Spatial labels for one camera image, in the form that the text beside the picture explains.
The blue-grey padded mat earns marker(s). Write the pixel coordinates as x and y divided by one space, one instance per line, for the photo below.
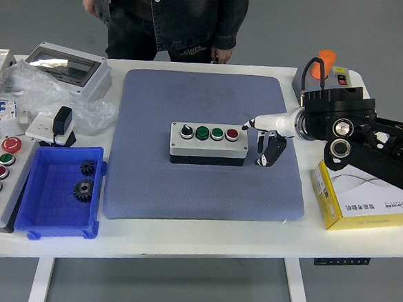
157 189

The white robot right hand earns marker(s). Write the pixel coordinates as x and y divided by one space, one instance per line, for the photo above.
276 123

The grey four-button control box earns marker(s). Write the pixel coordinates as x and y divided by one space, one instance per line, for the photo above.
205 148

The black desk control panel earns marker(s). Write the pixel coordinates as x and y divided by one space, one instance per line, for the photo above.
341 261

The grey block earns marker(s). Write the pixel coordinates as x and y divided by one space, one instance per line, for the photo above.
315 83

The clear plastic bag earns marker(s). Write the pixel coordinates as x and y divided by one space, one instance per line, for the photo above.
43 91

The grey enclosure with clear lid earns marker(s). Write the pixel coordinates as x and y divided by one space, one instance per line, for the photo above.
95 81

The grey rocker switch box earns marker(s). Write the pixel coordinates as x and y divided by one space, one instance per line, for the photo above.
341 79

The person's left hand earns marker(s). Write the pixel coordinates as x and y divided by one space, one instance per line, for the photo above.
223 56

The person's right hand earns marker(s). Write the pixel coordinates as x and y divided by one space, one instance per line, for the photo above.
89 3

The white blue circuit breaker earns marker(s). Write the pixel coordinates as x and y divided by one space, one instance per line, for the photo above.
3 109

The person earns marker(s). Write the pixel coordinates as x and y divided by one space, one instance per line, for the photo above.
183 15

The black power adapter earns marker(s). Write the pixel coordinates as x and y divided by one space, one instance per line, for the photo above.
62 120

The large black bevel gear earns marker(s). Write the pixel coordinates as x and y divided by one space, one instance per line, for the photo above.
83 190

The blue plastic bin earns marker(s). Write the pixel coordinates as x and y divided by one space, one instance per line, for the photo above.
56 203

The white table leg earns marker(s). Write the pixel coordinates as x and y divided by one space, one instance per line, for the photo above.
42 281
295 289

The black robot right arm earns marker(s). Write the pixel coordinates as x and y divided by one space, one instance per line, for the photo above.
346 102

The yellow white cardboard box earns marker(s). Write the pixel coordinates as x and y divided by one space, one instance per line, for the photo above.
357 203

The orange cylinder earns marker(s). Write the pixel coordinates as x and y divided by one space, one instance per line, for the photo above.
328 63

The grey five-button control box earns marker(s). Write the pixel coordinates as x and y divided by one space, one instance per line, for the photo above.
16 179

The grey plastic box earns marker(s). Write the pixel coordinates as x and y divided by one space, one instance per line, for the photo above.
1 64

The small black bevel gear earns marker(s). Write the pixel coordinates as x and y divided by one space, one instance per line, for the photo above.
87 168

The white wall socket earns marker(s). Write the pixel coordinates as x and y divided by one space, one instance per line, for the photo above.
40 126

